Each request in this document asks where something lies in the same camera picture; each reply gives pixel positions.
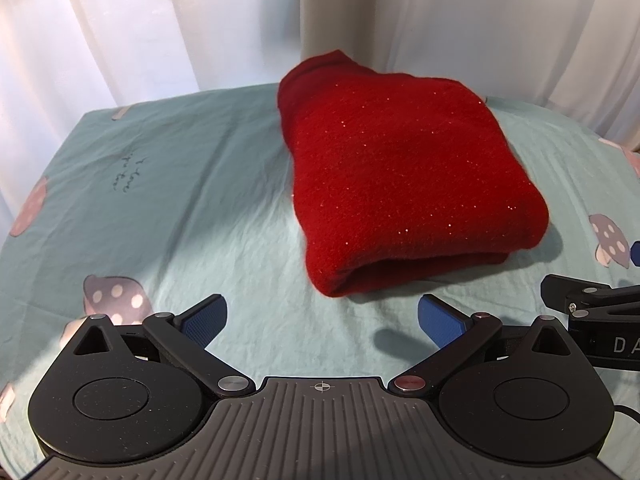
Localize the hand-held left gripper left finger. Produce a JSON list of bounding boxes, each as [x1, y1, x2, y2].
[[62, 294, 254, 395]]

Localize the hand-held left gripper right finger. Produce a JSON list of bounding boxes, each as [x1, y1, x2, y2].
[[392, 294, 581, 395]]

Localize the red knit sweater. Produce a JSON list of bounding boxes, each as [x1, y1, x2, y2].
[[277, 50, 551, 299]]

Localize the teal mushroom print bed sheet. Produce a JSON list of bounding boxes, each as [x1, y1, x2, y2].
[[0, 82, 640, 480]]

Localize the white curtain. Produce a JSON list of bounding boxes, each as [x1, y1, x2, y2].
[[372, 0, 640, 151], [0, 0, 307, 211]]

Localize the grey post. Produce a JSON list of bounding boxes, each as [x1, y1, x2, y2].
[[300, 0, 378, 68]]

